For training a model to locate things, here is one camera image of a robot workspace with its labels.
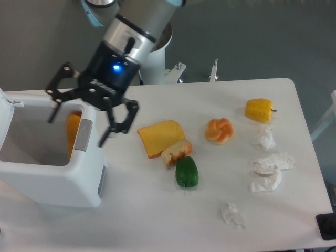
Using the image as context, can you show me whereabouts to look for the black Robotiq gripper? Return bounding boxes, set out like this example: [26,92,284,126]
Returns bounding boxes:
[45,40,141,148]

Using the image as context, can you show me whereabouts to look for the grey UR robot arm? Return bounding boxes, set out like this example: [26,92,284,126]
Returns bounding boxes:
[46,1,184,147]

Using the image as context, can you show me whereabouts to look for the small crusty bread piece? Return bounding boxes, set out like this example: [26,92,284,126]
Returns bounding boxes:
[161,139,193,167]

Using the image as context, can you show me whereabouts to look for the white trash can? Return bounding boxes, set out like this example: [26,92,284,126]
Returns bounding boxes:
[1,92,108,207]

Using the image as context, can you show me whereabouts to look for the round knotted bread roll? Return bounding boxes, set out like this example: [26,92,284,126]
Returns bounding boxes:
[204,118,235,144]

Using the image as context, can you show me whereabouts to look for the yellow toast slice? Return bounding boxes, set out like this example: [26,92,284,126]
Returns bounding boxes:
[137,120,185,159]

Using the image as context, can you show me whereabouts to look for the green bell pepper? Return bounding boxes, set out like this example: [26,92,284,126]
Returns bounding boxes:
[175,156,199,188]

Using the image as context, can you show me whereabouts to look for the yellow bell pepper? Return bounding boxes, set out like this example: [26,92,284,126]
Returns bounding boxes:
[245,98,277,123]

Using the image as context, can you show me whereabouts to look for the crumpled white tissue upper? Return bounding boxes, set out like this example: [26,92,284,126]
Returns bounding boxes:
[251,125,276,152]

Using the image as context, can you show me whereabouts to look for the crumpled white tissue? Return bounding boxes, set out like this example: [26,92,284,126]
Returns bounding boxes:
[251,152,295,176]
[248,170,282,193]
[251,125,276,152]

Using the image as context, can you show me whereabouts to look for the small crumpled tissue front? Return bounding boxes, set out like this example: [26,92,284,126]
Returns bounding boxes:
[220,203,246,229]

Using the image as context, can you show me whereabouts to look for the crumpled white tissue lower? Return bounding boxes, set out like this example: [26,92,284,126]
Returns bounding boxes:
[248,170,282,193]

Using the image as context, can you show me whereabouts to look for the crumpled white tissue middle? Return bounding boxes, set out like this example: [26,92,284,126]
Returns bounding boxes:
[251,152,295,176]

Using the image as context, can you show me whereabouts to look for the white furniture edge right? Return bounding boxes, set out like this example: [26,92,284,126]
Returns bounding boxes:
[310,90,335,142]

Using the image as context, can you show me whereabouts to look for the black device table corner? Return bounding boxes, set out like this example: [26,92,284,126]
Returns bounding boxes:
[316,213,335,240]

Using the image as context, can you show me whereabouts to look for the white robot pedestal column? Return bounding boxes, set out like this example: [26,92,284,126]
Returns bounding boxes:
[138,23,173,85]

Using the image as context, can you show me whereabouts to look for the white metal base frame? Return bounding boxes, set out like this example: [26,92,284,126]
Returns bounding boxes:
[164,58,219,84]

